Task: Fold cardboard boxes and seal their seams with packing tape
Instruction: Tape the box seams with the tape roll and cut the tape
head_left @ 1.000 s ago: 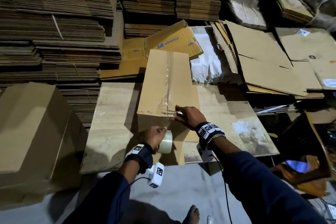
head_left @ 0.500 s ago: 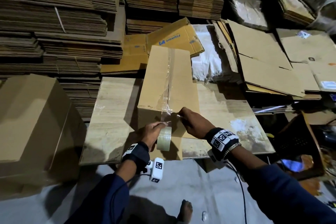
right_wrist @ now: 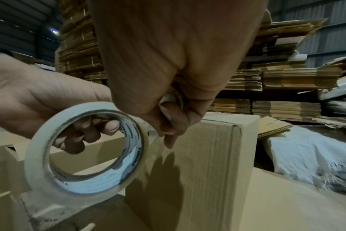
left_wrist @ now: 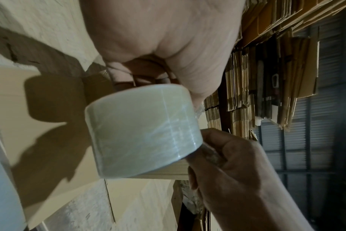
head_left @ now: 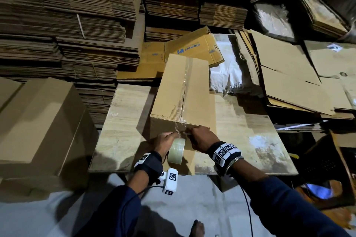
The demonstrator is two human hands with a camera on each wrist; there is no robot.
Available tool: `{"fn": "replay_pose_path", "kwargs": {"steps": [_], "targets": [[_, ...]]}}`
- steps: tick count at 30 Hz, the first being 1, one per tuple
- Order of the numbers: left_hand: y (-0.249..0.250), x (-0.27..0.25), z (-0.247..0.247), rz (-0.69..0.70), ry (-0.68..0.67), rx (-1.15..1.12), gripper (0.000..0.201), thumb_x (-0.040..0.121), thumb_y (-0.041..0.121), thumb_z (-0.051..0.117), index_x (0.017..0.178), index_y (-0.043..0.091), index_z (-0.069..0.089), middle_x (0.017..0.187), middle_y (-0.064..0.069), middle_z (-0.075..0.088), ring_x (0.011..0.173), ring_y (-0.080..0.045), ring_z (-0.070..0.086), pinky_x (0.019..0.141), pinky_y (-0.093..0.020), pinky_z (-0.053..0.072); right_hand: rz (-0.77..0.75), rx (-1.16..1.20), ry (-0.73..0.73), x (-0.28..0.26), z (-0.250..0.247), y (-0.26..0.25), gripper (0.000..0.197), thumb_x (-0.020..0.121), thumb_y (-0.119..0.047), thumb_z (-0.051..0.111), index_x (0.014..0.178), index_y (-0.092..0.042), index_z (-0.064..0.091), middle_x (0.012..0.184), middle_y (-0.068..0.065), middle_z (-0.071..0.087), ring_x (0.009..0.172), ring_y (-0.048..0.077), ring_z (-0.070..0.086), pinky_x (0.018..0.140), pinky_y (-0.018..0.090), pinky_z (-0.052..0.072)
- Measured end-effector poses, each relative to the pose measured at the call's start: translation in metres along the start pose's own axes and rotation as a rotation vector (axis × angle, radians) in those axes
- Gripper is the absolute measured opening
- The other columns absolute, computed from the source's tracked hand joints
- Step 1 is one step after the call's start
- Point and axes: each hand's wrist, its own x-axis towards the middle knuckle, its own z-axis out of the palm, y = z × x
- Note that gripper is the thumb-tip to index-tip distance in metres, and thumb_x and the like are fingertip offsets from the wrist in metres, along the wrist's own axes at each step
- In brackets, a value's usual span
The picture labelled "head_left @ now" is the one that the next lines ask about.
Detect person's right hand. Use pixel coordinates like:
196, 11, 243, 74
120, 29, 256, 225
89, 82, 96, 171
186, 125, 222, 153

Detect person's left hand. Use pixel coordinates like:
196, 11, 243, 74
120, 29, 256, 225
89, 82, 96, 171
152, 131, 181, 160

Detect clear tape roll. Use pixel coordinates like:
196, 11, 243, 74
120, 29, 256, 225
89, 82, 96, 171
167, 137, 187, 166

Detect person's left forearm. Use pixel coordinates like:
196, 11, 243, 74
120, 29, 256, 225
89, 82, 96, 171
75, 170, 151, 237

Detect person's right forearm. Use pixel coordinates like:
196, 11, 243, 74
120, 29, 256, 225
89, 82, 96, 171
228, 159, 351, 237

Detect person's bare foot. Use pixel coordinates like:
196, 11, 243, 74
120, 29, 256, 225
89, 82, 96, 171
189, 220, 206, 237

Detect pile of brown cartons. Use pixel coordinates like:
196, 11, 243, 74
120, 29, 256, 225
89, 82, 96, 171
236, 29, 356, 121

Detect stacks of flat cardboard bundles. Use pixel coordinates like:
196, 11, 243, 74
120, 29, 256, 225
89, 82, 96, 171
0, 0, 273, 129

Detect black left wrist band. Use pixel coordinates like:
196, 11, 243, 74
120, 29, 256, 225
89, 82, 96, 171
133, 151, 165, 186

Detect black wrist band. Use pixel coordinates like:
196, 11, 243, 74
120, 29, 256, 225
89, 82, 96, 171
133, 151, 165, 186
207, 141, 244, 177

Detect black right wrist band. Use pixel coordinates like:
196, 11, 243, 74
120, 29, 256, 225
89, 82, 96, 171
207, 141, 244, 177

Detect plywood work board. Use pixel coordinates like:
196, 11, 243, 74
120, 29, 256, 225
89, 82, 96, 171
89, 82, 299, 176

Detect white plastic sack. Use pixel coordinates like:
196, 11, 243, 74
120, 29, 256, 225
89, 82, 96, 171
209, 34, 248, 94

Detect yellow carton with blue print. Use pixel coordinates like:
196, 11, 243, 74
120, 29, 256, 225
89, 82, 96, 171
164, 26, 225, 68

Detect blue glowing device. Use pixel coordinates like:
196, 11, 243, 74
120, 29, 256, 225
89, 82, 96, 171
305, 183, 333, 200

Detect clear plastic sheet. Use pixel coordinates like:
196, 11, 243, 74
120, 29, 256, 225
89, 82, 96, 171
253, 2, 297, 40

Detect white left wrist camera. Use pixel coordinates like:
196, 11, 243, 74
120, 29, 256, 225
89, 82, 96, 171
162, 167, 180, 196

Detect silver bracelet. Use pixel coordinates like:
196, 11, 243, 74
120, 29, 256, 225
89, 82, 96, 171
222, 155, 245, 177

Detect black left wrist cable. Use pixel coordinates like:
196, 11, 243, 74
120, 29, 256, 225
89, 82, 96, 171
131, 184, 165, 198

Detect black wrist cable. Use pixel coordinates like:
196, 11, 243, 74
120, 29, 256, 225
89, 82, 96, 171
236, 181, 255, 237
131, 184, 165, 198

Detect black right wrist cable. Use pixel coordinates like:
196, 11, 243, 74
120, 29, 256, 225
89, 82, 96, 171
236, 181, 255, 237

